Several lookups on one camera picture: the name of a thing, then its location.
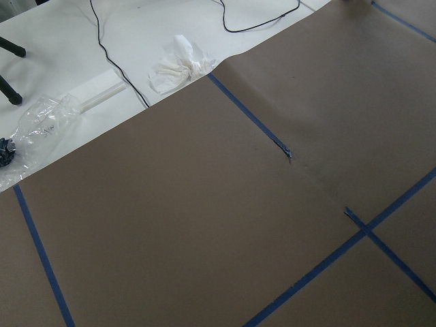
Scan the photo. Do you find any black cable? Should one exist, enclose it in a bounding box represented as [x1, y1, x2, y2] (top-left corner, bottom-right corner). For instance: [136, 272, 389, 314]
[89, 0, 151, 108]

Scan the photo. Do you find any crumpled clear plastic wrap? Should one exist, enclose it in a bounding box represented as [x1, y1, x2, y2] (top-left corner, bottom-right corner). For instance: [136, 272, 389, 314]
[1, 94, 80, 191]

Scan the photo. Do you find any black camera tripod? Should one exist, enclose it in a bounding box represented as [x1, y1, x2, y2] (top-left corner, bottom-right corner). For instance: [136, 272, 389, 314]
[0, 36, 27, 106]

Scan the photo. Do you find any folded dark blue umbrella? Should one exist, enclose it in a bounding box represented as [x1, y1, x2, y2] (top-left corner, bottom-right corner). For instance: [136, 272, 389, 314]
[0, 138, 16, 168]

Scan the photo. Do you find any crumpled white tissue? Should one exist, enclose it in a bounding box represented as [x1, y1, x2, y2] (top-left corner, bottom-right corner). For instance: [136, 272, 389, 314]
[149, 35, 217, 95]

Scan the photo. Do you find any white plastic strip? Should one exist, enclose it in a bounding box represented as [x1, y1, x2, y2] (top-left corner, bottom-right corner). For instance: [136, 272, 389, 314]
[68, 69, 127, 113]

